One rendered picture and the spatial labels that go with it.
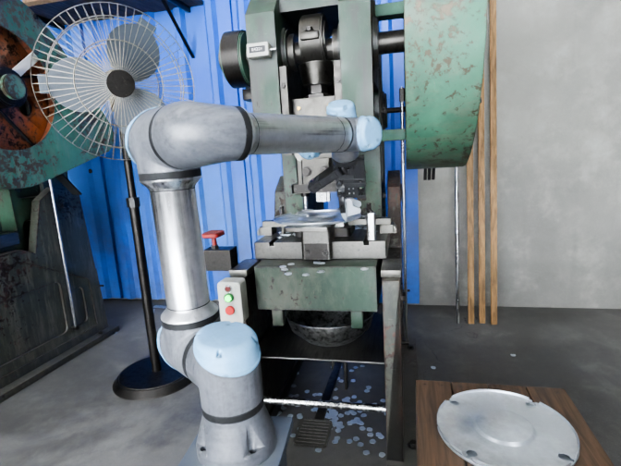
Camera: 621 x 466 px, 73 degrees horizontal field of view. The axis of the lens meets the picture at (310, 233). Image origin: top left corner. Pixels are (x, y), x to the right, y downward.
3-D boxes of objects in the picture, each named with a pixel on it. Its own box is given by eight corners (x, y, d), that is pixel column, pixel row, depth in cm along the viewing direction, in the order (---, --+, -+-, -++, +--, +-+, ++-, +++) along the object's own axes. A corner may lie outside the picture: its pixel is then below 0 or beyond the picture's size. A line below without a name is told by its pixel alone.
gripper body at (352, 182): (365, 201, 119) (363, 163, 112) (335, 202, 121) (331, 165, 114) (366, 187, 125) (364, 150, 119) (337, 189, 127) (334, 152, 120)
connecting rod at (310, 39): (332, 117, 135) (326, 2, 128) (295, 120, 137) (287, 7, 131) (341, 121, 155) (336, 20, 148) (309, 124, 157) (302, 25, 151)
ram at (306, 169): (338, 184, 136) (334, 88, 130) (293, 186, 139) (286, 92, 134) (345, 179, 153) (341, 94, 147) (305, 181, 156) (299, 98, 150)
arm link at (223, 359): (221, 427, 71) (213, 352, 69) (185, 397, 81) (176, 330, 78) (276, 397, 79) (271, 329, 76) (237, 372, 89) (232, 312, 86)
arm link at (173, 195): (188, 398, 80) (145, 100, 69) (157, 371, 91) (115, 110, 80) (242, 373, 88) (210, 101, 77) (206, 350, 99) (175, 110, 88)
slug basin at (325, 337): (372, 357, 141) (371, 329, 139) (275, 352, 148) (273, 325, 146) (378, 318, 173) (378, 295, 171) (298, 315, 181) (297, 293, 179)
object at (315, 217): (305, 229, 120) (305, 226, 120) (258, 219, 144) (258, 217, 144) (379, 215, 136) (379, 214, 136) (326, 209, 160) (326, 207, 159)
